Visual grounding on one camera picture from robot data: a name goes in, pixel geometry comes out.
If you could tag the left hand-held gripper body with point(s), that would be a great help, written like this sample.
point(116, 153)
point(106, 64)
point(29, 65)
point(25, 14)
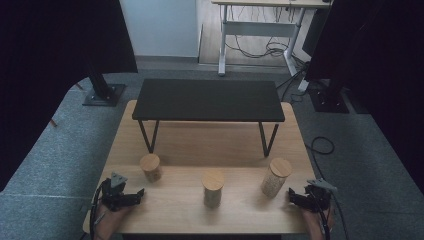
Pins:
point(115, 196)

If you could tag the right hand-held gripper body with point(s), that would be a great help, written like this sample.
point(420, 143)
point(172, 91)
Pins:
point(316, 200)

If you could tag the jar with pale grains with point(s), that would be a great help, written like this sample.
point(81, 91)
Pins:
point(280, 168)

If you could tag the short jar with brown contents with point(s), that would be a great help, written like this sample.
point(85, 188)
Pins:
point(150, 164)

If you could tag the black shelf with metal legs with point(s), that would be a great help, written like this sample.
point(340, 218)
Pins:
point(210, 100)

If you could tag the person's right hand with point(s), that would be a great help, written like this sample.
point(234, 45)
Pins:
point(316, 221)

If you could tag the person's left hand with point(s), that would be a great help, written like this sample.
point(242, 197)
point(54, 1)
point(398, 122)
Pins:
point(110, 220)

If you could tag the black stand with square base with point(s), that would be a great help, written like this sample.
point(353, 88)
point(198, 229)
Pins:
point(103, 93)
point(328, 101)

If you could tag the black flat panel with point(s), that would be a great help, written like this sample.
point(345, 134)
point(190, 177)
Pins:
point(315, 33)

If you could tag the white desk frame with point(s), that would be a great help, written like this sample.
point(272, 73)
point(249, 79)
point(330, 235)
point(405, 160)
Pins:
point(260, 28)

